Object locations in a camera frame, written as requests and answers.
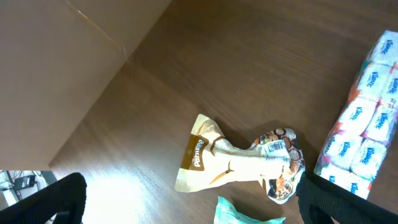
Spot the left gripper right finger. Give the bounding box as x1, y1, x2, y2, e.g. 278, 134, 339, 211
296, 172, 397, 224

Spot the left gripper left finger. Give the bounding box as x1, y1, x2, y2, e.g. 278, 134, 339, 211
1, 172, 87, 224

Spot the Kleenex tissue multipack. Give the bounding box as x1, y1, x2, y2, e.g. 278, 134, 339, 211
314, 30, 397, 199

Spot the teal wet wipes packet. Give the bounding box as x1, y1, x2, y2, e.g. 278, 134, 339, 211
214, 196, 285, 224

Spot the crumpled beige snack bag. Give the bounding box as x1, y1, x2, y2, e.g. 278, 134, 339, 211
175, 114, 305, 204

